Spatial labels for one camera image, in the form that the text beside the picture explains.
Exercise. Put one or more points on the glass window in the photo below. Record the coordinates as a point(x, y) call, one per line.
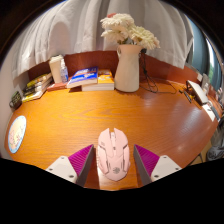
point(203, 56)

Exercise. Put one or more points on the white pleated curtain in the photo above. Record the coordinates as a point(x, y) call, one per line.
point(76, 26)

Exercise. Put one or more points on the yellow and white book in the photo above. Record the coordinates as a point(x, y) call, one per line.
point(33, 95)

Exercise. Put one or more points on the round cartoon-print mouse pad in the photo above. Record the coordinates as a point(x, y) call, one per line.
point(16, 134)

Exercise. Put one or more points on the orange book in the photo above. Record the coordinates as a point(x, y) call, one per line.
point(105, 78)

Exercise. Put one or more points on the white flat device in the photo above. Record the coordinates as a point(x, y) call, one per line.
point(197, 91)

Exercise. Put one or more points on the pink computer mouse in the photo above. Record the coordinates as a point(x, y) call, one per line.
point(113, 155)

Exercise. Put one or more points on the small clear pump bottle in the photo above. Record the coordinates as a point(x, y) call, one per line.
point(64, 73)

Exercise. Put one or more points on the thin red book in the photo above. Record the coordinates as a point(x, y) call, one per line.
point(56, 86)

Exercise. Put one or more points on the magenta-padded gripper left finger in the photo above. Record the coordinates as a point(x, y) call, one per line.
point(63, 166)

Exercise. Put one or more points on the white ceramic vase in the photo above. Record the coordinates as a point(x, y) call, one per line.
point(127, 73)

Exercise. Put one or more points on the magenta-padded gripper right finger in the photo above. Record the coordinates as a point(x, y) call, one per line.
point(163, 166)

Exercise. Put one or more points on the dark mug with green inside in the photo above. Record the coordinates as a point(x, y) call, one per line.
point(15, 100)

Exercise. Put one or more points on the white lidded tumbler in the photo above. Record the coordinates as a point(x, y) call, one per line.
point(55, 68)

